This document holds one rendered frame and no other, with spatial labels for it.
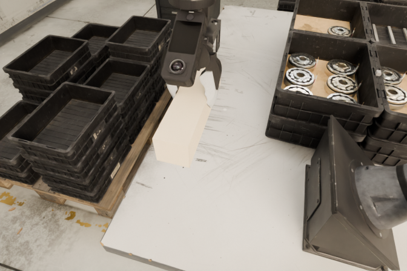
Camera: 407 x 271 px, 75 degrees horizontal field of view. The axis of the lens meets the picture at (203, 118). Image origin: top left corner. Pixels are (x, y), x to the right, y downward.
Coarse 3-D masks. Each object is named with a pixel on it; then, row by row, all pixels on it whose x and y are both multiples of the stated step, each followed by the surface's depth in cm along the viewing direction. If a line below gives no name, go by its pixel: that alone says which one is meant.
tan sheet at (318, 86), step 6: (288, 54) 112; (318, 60) 108; (324, 60) 108; (318, 66) 106; (324, 66) 106; (312, 72) 103; (318, 72) 103; (324, 72) 103; (318, 78) 100; (324, 78) 100; (354, 78) 100; (282, 84) 98; (318, 84) 98; (324, 84) 98; (312, 90) 95; (318, 90) 95; (324, 90) 95; (324, 96) 93; (354, 96) 93
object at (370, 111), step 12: (288, 36) 102; (324, 36) 102; (288, 48) 96; (372, 60) 91; (372, 72) 86; (288, 96) 80; (300, 96) 78; (312, 96) 78; (336, 108) 77; (348, 108) 76; (360, 108) 75; (372, 108) 74
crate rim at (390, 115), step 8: (376, 48) 96; (392, 48) 97; (400, 48) 96; (376, 56) 93; (376, 64) 89; (384, 88) 80; (384, 96) 78; (384, 104) 75; (384, 112) 74; (392, 112) 73; (392, 120) 74; (400, 120) 73
